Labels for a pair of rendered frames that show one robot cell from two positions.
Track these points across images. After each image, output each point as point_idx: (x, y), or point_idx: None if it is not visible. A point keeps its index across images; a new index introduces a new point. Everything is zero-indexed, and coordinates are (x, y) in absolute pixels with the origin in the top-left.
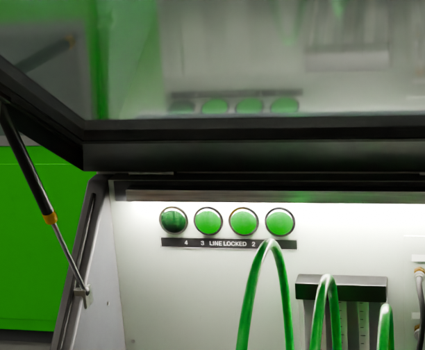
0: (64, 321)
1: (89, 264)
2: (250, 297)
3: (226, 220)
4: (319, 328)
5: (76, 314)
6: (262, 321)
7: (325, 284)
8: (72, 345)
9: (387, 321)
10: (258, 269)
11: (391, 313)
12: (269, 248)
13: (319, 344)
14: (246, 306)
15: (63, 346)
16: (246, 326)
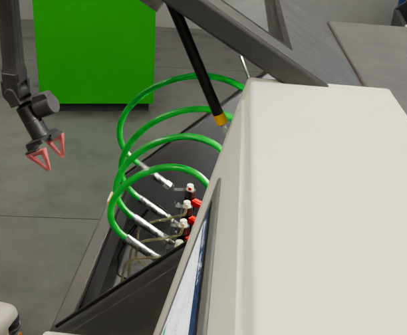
0: (235, 92)
1: (265, 76)
2: (161, 81)
3: None
4: (163, 114)
5: (239, 92)
6: None
7: (201, 106)
8: (226, 104)
9: (181, 135)
10: (183, 76)
11: (217, 150)
12: (217, 80)
13: (155, 119)
14: (156, 82)
15: (225, 102)
16: (146, 89)
